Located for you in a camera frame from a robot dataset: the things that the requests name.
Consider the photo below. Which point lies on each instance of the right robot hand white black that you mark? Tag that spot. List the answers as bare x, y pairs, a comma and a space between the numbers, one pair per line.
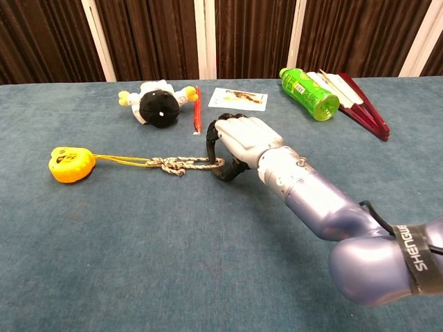
242, 136

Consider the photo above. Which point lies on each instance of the yellow tape measure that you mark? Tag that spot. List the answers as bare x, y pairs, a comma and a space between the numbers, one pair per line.
71, 167

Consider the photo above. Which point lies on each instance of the right robot arm blue silver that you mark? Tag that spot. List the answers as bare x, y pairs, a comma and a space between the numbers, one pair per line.
328, 200

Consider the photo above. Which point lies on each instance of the white picture card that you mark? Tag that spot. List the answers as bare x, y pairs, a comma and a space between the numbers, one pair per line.
239, 98

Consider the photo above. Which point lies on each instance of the red pen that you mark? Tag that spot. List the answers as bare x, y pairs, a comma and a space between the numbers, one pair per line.
197, 110

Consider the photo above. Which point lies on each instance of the green plastic bottle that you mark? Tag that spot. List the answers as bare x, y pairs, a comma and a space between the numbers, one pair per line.
308, 93

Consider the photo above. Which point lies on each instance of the black white plush toy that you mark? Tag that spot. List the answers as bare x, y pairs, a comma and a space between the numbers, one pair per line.
159, 109

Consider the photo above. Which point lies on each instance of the dark brown curtain panel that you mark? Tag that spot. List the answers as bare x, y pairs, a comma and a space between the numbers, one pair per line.
356, 34
41, 38
152, 38
252, 38
435, 58

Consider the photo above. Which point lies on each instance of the red white folding fan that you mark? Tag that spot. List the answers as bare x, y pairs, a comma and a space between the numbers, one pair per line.
367, 114

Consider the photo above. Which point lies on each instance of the blue felt table cover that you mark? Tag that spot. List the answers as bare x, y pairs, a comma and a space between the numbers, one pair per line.
138, 242

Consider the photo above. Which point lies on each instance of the white frame post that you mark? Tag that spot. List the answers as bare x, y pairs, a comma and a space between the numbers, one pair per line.
205, 38
296, 34
98, 41
420, 41

